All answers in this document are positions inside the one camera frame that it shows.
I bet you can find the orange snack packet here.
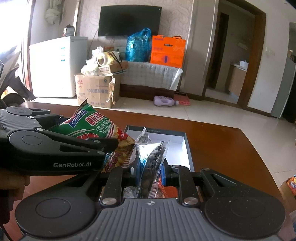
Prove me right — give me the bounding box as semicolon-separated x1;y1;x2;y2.
156;178;178;198

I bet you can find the clear dark snack packet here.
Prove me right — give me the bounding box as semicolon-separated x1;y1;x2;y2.
123;128;170;199

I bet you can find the green shrimp chips bag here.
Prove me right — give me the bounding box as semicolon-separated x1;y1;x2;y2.
49;101;134;172

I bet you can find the bag of colourful snacks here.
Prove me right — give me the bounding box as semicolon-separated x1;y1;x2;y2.
279;174;296;214

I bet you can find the person's left hand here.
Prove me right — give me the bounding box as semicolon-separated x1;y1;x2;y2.
0;171;31;201

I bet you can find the grey shallow cardboard box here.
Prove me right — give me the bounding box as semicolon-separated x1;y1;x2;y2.
124;124;195;172

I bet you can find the white mini fridge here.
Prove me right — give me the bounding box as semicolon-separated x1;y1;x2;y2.
30;36;88;98

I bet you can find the large brown cardboard carton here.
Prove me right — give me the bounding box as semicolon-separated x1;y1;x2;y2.
75;74;123;108

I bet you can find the white plastic bags pile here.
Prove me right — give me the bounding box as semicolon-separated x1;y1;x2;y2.
81;46;103;76

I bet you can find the pink floor mat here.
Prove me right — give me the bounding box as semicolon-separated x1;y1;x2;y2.
174;93;190;106

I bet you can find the purple detergent bottle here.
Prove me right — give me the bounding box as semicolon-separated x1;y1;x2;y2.
154;96;179;107

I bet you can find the small open cardboard box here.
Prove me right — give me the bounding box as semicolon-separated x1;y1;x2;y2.
98;61;128;75

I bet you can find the white cloth covered cabinet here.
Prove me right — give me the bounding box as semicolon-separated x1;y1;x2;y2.
119;62;183;100

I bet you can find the wooden kitchen cabinet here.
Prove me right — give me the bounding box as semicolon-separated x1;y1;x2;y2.
225;64;247;97

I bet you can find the blue plastic bag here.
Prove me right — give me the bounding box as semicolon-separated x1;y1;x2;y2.
125;28;152;62

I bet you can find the orange cardboard box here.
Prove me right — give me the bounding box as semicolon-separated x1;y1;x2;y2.
151;35;186;68

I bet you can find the white pot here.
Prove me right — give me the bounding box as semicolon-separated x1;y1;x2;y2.
239;60;249;69

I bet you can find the black wall television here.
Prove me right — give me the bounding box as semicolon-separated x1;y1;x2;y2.
98;4;162;37

